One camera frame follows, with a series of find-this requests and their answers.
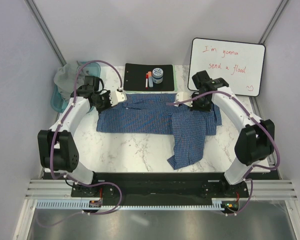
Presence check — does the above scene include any blue checkered long sleeve shirt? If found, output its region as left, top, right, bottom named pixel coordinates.
left=96, top=93, right=222, bottom=170

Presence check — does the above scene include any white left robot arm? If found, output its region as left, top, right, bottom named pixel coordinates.
left=37, top=76, right=111, bottom=197

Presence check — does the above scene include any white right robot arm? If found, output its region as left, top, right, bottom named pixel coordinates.
left=192, top=70, right=276, bottom=197

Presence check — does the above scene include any black clipboard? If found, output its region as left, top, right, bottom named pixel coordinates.
left=123, top=63, right=175, bottom=93

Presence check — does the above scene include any grey crumpled shirt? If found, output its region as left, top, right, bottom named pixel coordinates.
left=53, top=62, right=79, bottom=101

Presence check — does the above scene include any teal plastic bin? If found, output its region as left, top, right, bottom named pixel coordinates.
left=50, top=61, right=101, bottom=113

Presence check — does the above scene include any red marker pen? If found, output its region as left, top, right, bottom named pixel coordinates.
left=145, top=73, right=149, bottom=89

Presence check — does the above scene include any blue lidded small jar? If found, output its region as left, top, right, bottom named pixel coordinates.
left=152, top=67, right=164, bottom=84

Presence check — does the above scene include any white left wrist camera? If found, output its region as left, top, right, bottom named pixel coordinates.
left=109, top=87, right=127, bottom=107

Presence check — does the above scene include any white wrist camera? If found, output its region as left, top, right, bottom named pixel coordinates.
left=109, top=87, right=127, bottom=107
left=174, top=92, right=193, bottom=108

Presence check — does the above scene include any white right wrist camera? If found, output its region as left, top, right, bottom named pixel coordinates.
left=174, top=92, right=193, bottom=108

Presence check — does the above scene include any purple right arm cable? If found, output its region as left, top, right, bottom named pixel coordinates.
left=166, top=90, right=281, bottom=218

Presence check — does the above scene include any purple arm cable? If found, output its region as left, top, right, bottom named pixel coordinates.
left=49, top=59, right=123, bottom=228
left=166, top=90, right=281, bottom=218

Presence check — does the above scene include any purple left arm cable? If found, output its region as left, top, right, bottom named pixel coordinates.
left=49, top=59, right=123, bottom=228

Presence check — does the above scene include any white whiteboard black frame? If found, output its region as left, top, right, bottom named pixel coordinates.
left=187, top=37, right=266, bottom=97

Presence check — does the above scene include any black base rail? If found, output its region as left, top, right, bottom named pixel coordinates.
left=42, top=171, right=282, bottom=207

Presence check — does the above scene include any white slotted cable duct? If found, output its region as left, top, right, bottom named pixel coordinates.
left=35, top=199, right=230, bottom=211

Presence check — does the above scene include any aluminium extrusion frame rail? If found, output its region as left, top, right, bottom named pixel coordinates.
left=25, top=180, right=298, bottom=201

